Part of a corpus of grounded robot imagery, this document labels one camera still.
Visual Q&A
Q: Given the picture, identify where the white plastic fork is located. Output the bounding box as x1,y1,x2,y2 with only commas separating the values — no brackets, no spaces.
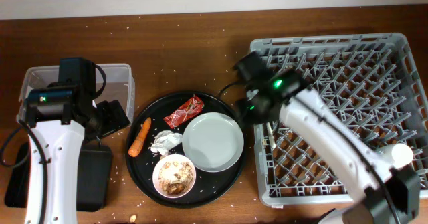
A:
265,122,276,150

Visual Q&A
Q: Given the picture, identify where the grey plate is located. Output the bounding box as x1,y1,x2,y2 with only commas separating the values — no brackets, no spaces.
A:
182,112,244,173

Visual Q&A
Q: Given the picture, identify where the red snack wrapper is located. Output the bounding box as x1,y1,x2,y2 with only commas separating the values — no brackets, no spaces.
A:
163,95,205,128

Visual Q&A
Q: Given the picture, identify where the small white cup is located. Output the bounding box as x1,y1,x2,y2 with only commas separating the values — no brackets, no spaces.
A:
378,143,414,169

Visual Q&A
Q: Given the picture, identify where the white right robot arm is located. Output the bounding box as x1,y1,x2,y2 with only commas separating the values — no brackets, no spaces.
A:
237,70,421,223

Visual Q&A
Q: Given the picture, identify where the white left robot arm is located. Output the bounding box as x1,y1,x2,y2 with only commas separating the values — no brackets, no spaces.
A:
19,85,129,223

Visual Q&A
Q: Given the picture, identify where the grey dishwasher rack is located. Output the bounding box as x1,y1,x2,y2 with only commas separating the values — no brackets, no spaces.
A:
250,33,427,208

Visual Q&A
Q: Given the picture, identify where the clear plastic bin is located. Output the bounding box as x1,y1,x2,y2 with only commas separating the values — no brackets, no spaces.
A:
16,64,135,123

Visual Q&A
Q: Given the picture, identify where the orange carrot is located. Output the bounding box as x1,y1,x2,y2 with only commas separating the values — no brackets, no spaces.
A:
128,117,152,157

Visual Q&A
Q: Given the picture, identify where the crumpled white tissue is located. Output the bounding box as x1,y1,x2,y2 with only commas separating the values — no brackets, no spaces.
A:
149,130,183,156

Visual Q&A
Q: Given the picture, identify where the black rectangular tray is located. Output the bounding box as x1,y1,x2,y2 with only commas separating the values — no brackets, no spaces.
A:
4,144,113,212

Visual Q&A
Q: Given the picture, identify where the round black tray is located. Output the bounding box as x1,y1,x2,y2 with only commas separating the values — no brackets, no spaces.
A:
125,91,247,208

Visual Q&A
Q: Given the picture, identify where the white bowl with food scraps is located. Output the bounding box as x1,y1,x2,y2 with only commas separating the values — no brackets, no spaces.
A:
152,154,196,199

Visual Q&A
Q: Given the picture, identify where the peanut on table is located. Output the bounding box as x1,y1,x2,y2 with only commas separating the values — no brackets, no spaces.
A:
129,215,136,224

